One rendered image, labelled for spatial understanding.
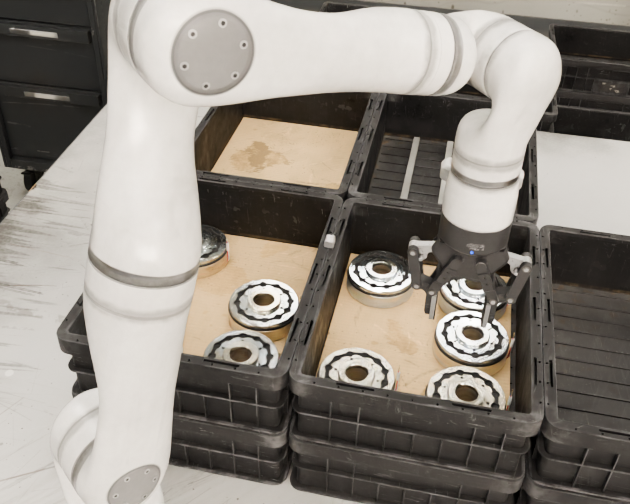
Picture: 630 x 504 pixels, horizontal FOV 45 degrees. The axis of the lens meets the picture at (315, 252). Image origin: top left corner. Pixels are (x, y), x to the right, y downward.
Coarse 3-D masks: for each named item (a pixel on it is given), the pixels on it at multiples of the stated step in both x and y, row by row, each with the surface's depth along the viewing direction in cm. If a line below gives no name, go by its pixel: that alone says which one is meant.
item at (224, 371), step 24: (264, 192) 122; (288, 192) 122; (312, 192) 122; (336, 216) 117; (312, 264) 108; (312, 288) 104; (72, 312) 99; (72, 336) 95; (288, 336) 96; (192, 360) 93; (216, 360) 93; (288, 360) 93; (240, 384) 93; (264, 384) 92
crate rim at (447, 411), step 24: (336, 240) 112; (312, 312) 100; (312, 336) 97; (312, 384) 90; (336, 384) 91; (360, 384) 90; (384, 408) 90; (408, 408) 89; (432, 408) 88; (456, 408) 88; (480, 408) 88; (504, 432) 88; (528, 432) 87
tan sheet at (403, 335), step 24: (336, 312) 115; (360, 312) 115; (384, 312) 115; (408, 312) 115; (336, 336) 111; (360, 336) 111; (384, 336) 111; (408, 336) 111; (432, 336) 111; (408, 360) 107; (432, 360) 107; (408, 384) 104; (504, 384) 104
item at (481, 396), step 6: (450, 384) 99; (456, 384) 99; (462, 384) 99; (468, 384) 99; (474, 384) 99; (450, 390) 98; (474, 390) 99; (480, 390) 98; (450, 396) 97; (456, 396) 97; (480, 396) 98; (468, 402) 97; (474, 402) 97; (480, 402) 97
